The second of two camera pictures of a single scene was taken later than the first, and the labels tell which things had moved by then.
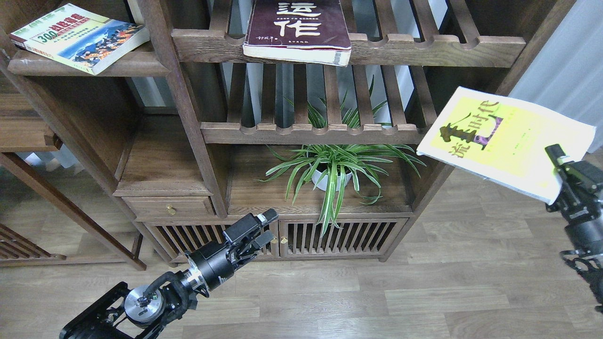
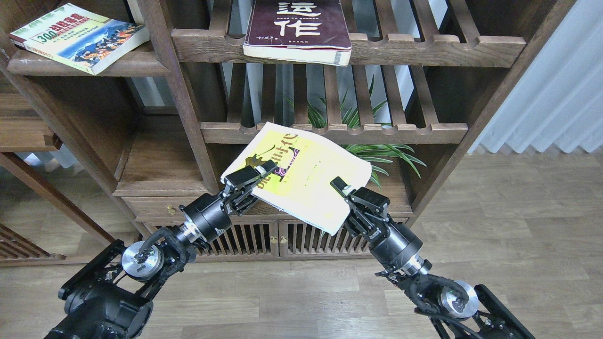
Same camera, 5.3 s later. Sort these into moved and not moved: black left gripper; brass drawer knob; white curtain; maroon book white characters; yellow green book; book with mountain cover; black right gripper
Moved: yellow green book; black left gripper; black right gripper
Not moved: white curtain; brass drawer knob; book with mountain cover; maroon book white characters
